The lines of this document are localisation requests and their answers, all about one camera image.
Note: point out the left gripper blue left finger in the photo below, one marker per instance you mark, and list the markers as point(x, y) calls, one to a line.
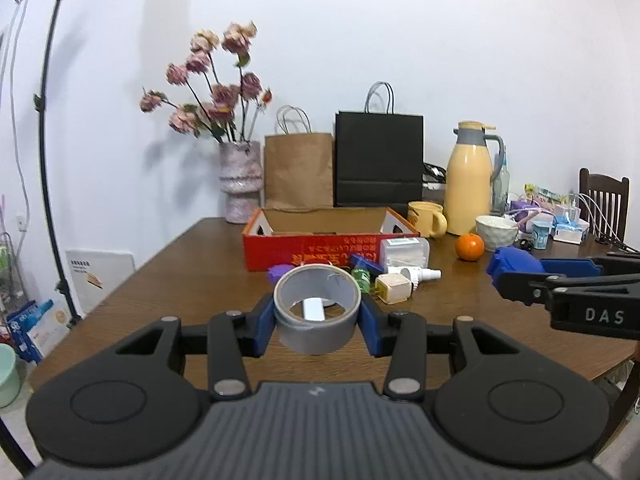
point(259, 326)

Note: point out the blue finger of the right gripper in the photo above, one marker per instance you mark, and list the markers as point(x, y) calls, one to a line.
point(515, 260)

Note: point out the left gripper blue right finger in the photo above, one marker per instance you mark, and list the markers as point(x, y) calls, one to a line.
point(374, 328)

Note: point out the cream cube box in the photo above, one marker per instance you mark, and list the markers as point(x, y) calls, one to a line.
point(393, 288)

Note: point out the purple gear-shaped lid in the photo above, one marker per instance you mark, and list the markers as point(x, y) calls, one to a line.
point(275, 273)

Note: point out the grey duct tape roll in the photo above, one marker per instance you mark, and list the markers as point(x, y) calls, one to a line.
point(316, 308)

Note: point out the white spray bottle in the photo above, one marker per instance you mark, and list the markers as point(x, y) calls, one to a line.
point(415, 274)

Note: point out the clear cotton swab box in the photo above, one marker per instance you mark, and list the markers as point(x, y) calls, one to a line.
point(404, 251)

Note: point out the red cardboard box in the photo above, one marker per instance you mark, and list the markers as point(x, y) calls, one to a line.
point(296, 237)

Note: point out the white textured bowl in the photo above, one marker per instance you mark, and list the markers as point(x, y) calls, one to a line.
point(496, 232)

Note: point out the small white blue cup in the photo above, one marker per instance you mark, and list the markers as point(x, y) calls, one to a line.
point(541, 231)

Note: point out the orange fruit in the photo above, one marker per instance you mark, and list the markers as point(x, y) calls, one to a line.
point(469, 247)

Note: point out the blue white tissue pack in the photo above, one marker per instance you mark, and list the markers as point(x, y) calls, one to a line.
point(570, 233)

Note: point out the yellow thermos jug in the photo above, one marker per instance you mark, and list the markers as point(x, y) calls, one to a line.
point(473, 167)

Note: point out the clear plastic bottle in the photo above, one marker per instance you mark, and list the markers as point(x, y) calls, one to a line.
point(500, 186)

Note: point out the yellow ceramic mug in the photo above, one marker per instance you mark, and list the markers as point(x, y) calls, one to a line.
point(428, 219)

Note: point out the dark wooden chair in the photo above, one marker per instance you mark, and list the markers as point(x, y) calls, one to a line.
point(604, 203)

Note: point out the brown paper bag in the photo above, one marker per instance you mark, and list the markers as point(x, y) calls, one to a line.
point(298, 164)

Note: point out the speckled pink ceramic vase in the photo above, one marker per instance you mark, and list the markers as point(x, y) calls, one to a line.
point(241, 179)

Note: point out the black paper bag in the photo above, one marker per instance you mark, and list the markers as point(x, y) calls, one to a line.
point(378, 154)

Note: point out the white panel on floor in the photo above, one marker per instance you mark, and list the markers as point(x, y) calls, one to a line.
point(96, 274)

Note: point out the blue white carton box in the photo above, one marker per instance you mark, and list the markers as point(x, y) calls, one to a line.
point(36, 329)

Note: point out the dried pink flower bouquet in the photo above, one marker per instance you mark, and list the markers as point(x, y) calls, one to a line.
point(225, 112)

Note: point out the mint green basin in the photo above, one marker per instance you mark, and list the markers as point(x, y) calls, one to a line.
point(10, 381)

